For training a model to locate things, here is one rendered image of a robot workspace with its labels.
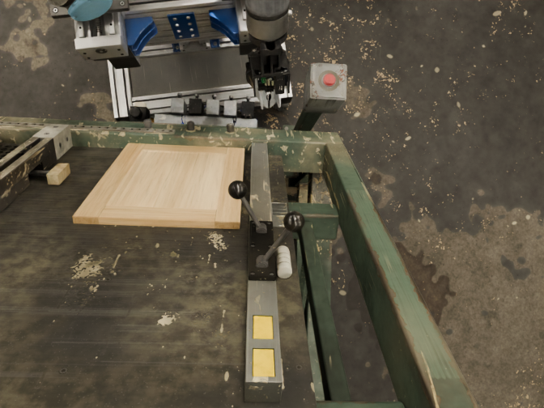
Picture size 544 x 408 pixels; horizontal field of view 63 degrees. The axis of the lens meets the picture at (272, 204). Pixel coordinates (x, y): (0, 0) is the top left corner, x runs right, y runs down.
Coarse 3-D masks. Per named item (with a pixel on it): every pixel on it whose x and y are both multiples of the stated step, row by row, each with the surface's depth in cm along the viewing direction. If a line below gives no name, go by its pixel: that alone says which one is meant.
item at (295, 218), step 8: (288, 216) 77; (296, 216) 76; (288, 224) 76; (296, 224) 76; (288, 232) 78; (280, 240) 79; (272, 248) 80; (264, 256) 81; (256, 264) 81; (264, 264) 80
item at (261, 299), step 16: (256, 144) 142; (256, 160) 129; (256, 176) 119; (256, 192) 111; (256, 208) 103; (256, 288) 77; (272, 288) 77; (256, 304) 73; (272, 304) 73; (272, 320) 71; (256, 384) 59; (272, 384) 59; (256, 400) 61; (272, 400) 61
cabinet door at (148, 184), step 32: (128, 160) 129; (160, 160) 131; (192, 160) 133; (224, 160) 134; (96, 192) 110; (128, 192) 112; (160, 192) 113; (192, 192) 114; (224, 192) 114; (128, 224) 100; (160, 224) 101; (192, 224) 101; (224, 224) 101
